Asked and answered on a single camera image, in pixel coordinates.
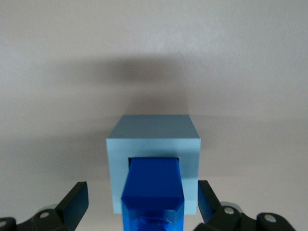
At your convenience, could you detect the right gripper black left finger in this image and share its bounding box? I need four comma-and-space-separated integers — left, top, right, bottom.
0, 181, 89, 231

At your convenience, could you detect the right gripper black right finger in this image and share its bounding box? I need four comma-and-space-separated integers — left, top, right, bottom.
195, 180, 295, 231

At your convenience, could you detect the blue plastic block part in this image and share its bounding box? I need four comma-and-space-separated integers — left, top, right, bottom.
120, 156, 186, 231

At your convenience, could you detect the gray square socket base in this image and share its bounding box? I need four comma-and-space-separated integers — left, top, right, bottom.
105, 115, 202, 215

